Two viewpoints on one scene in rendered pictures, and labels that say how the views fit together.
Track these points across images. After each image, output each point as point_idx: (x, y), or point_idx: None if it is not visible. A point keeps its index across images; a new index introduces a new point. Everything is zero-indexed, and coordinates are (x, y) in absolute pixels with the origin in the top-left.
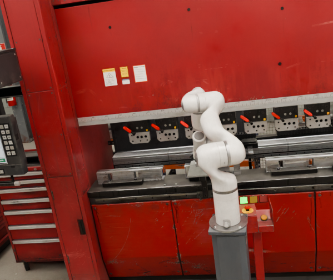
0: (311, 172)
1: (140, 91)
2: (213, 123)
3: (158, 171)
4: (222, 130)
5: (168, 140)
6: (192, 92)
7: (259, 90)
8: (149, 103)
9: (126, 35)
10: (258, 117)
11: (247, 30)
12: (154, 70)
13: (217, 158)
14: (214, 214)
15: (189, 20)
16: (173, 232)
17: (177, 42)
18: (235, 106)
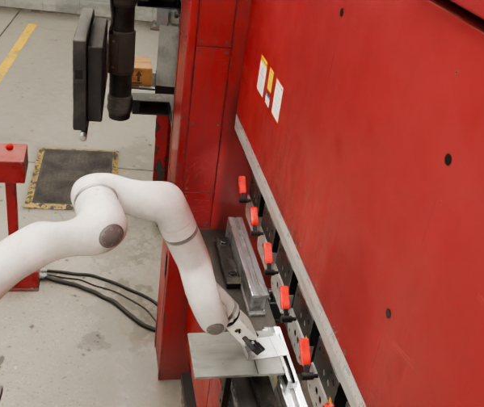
0: None
1: (270, 135)
2: None
3: (250, 295)
4: None
5: (261, 259)
6: (119, 179)
7: (346, 328)
8: (268, 168)
9: (287, 9)
10: (327, 383)
11: (380, 155)
12: (285, 110)
13: None
14: (0, 388)
15: (334, 42)
16: (206, 399)
17: (313, 78)
18: (317, 312)
